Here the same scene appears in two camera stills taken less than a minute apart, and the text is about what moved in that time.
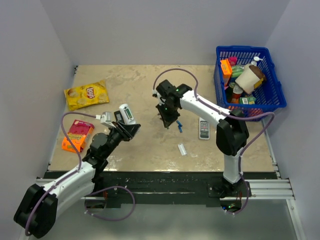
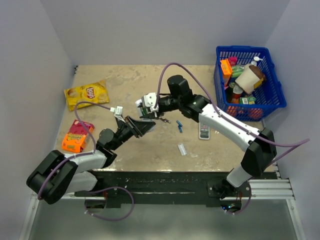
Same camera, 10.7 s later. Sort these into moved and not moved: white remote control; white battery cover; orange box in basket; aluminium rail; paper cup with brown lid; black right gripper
Moved: black right gripper; white remote control
Not moved: aluminium rail; white battery cover; orange box in basket; paper cup with brown lid
